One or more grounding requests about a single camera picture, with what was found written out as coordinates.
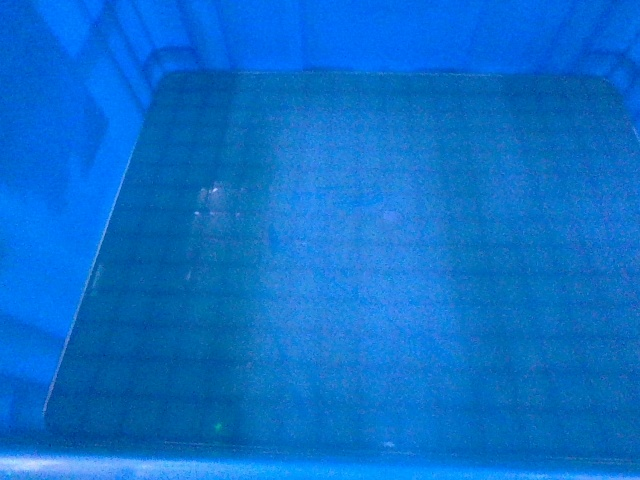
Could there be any large blue plastic crate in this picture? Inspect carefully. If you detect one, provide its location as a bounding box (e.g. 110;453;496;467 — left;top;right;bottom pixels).
1;1;639;479

